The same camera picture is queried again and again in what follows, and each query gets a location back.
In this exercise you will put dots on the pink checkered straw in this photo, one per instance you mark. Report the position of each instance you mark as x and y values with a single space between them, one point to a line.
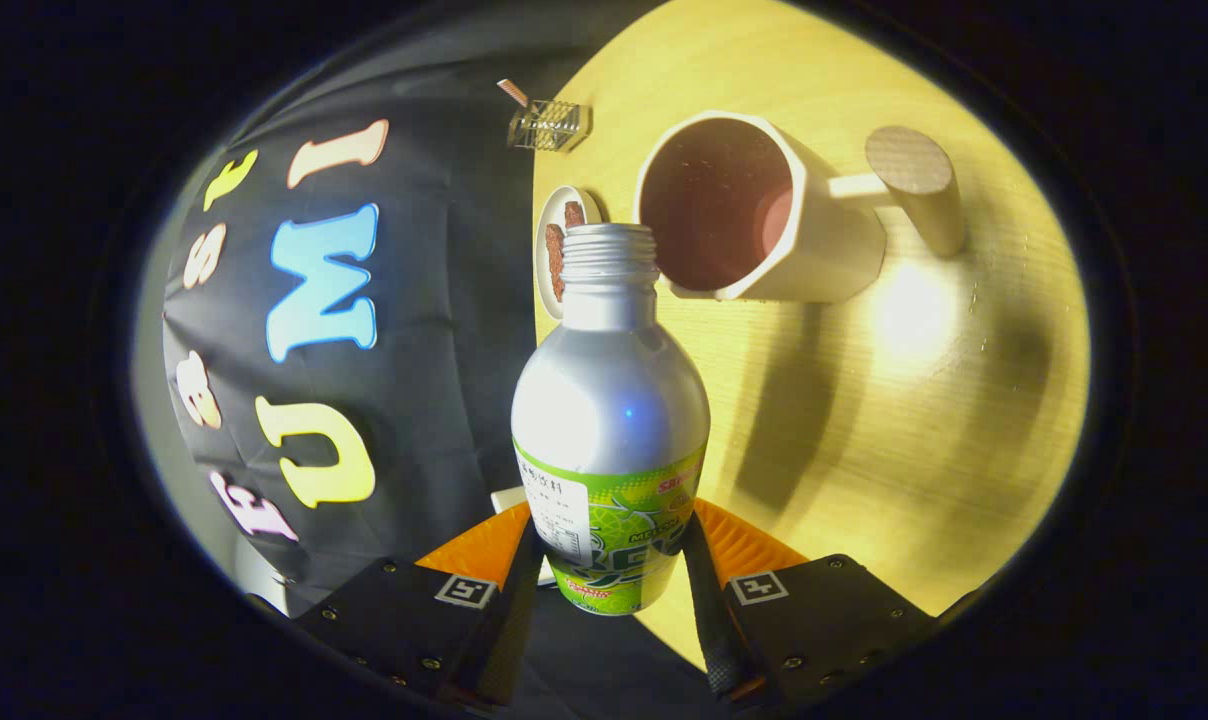
512 92

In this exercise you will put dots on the black backdrop cloth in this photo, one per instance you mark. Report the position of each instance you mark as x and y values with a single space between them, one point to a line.
444 300

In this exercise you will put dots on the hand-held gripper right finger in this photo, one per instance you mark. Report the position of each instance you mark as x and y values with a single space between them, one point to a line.
834 620

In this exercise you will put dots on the white toaster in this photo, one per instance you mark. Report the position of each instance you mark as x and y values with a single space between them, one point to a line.
509 498

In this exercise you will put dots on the white oval plate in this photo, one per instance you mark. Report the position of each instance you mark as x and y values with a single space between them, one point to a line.
590 205

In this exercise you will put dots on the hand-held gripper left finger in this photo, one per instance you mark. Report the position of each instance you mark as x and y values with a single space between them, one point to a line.
404 620

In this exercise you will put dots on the wooden table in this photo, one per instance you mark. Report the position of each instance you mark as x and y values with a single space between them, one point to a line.
914 420

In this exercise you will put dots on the red meat slice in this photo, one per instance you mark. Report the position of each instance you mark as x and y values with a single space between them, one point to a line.
574 214
556 262

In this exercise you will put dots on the silver green juice bottle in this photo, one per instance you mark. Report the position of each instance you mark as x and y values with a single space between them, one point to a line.
609 400

